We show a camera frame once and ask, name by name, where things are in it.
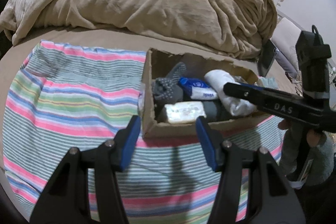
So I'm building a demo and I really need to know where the white cloth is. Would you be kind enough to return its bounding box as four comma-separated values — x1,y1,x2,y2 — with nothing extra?
205,69,257,117

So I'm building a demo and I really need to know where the blue tissue pack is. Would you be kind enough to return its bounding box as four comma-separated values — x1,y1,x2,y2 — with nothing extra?
178,77,219,101

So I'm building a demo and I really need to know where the white tissue pack orange flower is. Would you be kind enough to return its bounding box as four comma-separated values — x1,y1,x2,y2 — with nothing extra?
163,101,207,124

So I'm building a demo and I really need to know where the dark dotted work glove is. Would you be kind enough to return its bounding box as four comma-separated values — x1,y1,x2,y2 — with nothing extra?
151,62,186,106

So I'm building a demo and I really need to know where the clear plastic snack bag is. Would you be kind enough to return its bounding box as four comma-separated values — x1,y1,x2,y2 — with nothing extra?
257,77,278,90

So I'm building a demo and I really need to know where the grey-blue knit glove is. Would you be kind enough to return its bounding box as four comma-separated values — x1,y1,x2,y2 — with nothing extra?
202,100,232,122

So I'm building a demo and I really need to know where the gloved right hand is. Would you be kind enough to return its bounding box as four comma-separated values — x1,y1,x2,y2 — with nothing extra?
278,120,334,189

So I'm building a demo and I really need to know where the beige floral pillow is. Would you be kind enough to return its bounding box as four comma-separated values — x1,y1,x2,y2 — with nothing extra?
270,18,301,79

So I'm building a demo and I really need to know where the black smartphone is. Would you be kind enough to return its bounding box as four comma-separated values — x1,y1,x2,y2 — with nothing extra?
257,40,278,77

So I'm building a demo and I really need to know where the beige fleece blanket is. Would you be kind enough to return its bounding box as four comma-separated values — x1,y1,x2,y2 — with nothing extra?
4,0,277,59

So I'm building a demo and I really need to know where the striped pastel towel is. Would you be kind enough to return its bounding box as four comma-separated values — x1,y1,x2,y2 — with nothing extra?
2,39,288,224

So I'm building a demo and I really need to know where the open cardboard box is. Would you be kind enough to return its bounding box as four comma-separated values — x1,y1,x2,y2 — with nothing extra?
142,48,258,138

